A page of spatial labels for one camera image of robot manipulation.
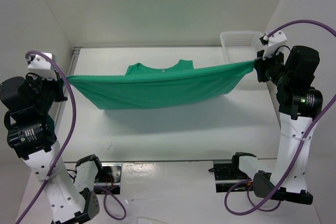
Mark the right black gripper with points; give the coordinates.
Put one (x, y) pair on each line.
(260, 64)

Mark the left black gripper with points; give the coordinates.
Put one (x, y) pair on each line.
(57, 84)

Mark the green tank top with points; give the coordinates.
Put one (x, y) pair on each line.
(146, 88)

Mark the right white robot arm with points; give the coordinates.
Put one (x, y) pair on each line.
(299, 106)

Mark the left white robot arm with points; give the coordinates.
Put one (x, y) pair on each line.
(31, 134)

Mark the white plastic mesh basket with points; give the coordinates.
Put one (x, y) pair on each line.
(239, 46)

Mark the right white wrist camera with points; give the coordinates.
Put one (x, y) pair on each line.
(270, 44)

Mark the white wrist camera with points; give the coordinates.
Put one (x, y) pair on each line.
(40, 68)
(270, 44)

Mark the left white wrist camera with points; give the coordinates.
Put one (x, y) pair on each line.
(40, 68)

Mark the aluminium table edge rail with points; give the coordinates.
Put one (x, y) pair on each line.
(71, 69)

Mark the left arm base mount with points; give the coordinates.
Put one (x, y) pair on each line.
(107, 176)

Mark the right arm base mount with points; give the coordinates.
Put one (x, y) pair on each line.
(225, 175)

